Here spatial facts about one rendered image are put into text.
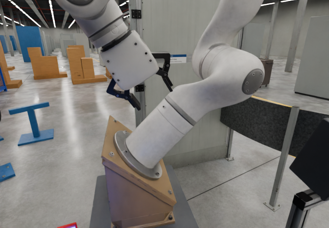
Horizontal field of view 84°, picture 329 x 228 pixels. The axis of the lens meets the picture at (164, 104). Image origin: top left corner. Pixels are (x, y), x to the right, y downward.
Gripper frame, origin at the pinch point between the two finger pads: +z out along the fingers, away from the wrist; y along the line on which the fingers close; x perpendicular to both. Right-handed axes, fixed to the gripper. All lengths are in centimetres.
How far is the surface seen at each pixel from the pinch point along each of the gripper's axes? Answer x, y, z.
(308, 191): 16.1, -22.6, 39.8
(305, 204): 19.0, -19.3, 38.0
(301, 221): 20, -17, 43
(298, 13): -792, -654, 393
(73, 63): -638, 271, 42
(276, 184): -49, -38, 158
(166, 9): -135, -31, 0
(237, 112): -104, -46, 113
